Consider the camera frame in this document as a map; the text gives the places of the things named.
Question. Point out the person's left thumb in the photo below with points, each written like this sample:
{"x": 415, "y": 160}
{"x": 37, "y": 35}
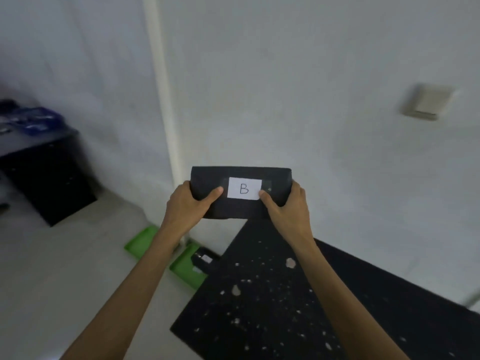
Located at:
{"x": 212, "y": 196}

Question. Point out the black box with white label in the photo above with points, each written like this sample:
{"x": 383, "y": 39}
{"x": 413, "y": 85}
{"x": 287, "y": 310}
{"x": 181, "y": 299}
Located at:
{"x": 240, "y": 176}

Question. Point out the white wall pipe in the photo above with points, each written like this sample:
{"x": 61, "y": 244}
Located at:
{"x": 162, "y": 89}

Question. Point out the person's right thumb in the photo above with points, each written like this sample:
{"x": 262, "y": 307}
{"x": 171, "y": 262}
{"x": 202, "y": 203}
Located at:
{"x": 268, "y": 201}

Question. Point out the person's right hand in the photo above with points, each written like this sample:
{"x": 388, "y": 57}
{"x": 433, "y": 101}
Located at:
{"x": 288, "y": 217}

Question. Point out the blue plastic bag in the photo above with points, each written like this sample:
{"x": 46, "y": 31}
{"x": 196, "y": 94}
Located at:
{"x": 32, "y": 119}

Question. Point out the green plastic tray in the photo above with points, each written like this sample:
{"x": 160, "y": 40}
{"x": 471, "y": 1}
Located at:
{"x": 187, "y": 268}
{"x": 141, "y": 241}

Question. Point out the person's left forearm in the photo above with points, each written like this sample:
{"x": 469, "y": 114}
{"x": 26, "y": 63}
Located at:
{"x": 123, "y": 299}

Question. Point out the small black labelled box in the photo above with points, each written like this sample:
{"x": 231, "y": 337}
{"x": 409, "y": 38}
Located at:
{"x": 203, "y": 257}

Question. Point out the black cabinet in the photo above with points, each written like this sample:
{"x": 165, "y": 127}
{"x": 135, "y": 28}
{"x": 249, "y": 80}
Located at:
{"x": 45, "y": 172}

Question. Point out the person's left hand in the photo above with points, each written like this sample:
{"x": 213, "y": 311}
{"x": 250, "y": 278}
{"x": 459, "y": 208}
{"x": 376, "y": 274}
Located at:
{"x": 183, "y": 211}

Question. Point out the white wall switch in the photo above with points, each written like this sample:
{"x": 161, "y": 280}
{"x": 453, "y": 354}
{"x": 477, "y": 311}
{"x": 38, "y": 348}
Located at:
{"x": 427, "y": 101}

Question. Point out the person's right forearm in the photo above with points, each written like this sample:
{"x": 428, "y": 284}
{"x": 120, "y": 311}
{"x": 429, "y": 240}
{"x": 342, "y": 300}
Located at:
{"x": 345, "y": 299}

